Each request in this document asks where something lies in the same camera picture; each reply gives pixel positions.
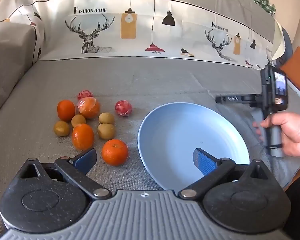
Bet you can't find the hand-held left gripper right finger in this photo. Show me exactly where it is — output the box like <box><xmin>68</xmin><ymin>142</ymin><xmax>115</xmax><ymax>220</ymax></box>
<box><xmin>177</xmin><ymin>148</ymin><xmax>272</xmax><ymax>200</ymax></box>

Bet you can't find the light blue plate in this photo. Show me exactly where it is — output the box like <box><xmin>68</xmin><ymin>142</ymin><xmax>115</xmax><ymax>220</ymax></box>
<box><xmin>137</xmin><ymin>102</ymin><xmax>250</xmax><ymax>190</ymax></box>

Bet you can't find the brown kiwi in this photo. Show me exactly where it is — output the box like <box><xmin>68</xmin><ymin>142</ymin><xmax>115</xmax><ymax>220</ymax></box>
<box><xmin>71</xmin><ymin>114</ymin><xmax>87</xmax><ymax>128</ymax></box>
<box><xmin>98</xmin><ymin>112</ymin><xmax>115</xmax><ymax>125</ymax></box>
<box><xmin>53</xmin><ymin>121</ymin><xmax>71</xmax><ymax>137</ymax></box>
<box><xmin>97</xmin><ymin>123</ymin><xmax>116</xmax><ymax>140</ymax></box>

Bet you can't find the person's right hand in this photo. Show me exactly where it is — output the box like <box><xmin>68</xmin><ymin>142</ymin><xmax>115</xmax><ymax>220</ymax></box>
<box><xmin>252</xmin><ymin>112</ymin><xmax>300</xmax><ymax>158</ymax></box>

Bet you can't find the blue cloth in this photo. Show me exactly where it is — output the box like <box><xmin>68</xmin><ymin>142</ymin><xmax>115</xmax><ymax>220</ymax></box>
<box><xmin>280</xmin><ymin>27</ymin><xmax>293</xmax><ymax>64</ymax></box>

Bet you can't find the red plastic fruit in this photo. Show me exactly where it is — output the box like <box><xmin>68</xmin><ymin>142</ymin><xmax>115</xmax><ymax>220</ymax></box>
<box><xmin>77</xmin><ymin>89</ymin><xmax>93</xmax><ymax>100</ymax></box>
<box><xmin>115</xmin><ymin>100</ymin><xmax>133</xmax><ymax>117</ymax></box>

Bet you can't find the grey printed sofa cover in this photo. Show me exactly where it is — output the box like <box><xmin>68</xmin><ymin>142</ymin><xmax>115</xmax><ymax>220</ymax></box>
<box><xmin>0</xmin><ymin>0</ymin><xmax>300</xmax><ymax>190</ymax></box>

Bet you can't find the plastic orange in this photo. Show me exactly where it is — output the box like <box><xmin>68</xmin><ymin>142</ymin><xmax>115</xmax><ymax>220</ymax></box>
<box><xmin>76</xmin><ymin>97</ymin><xmax>100</xmax><ymax>119</ymax></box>

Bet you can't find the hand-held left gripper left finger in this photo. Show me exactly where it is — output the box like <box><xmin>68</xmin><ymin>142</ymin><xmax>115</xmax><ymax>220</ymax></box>
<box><xmin>19</xmin><ymin>148</ymin><xmax>113</xmax><ymax>200</ymax></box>

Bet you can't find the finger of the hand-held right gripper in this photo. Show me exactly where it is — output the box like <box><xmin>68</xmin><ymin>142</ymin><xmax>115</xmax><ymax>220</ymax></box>
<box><xmin>215</xmin><ymin>94</ymin><xmax>262</xmax><ymax>106</ymax></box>

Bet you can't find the bare orange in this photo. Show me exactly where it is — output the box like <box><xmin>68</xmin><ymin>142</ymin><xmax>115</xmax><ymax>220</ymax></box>
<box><xmin>72</xmin><ymin>124</ymin><xmax>94</xmax><ymax>150</ymax></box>
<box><xmin>101</xmin><ymin>139</ymin><xmax>129</xmax><ymax>167</ymax></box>
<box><xmin>57</xmin><ymin>100</ymin><xmax>76</xmax><ymax>121</ymax></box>

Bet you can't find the grey covered sofa armrest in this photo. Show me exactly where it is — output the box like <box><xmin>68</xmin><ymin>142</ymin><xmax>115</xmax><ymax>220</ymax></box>
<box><xmin>0</xmin><ymin>22</ymin><xmax>44</xmax><ymax>123</ymax></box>

